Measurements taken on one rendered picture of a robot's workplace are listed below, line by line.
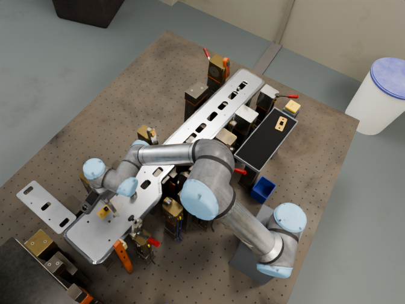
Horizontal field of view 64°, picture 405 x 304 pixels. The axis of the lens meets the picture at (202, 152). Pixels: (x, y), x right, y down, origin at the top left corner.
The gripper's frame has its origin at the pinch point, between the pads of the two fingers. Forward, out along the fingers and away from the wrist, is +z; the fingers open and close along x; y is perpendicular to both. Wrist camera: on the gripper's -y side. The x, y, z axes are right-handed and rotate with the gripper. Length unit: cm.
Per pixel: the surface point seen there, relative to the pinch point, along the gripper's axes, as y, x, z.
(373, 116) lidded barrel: 219, -87, 76
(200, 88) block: 83, 11, -1
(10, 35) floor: 89, 256, 102
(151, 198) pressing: 16.8, -11.8, 2.2
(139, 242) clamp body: -2.6, -23.0, -2.9
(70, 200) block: -6.9, 16.5, 4.2
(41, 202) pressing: -15.6, 24.5, 2.2
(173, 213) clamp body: 15.6, -26.1, -4.8
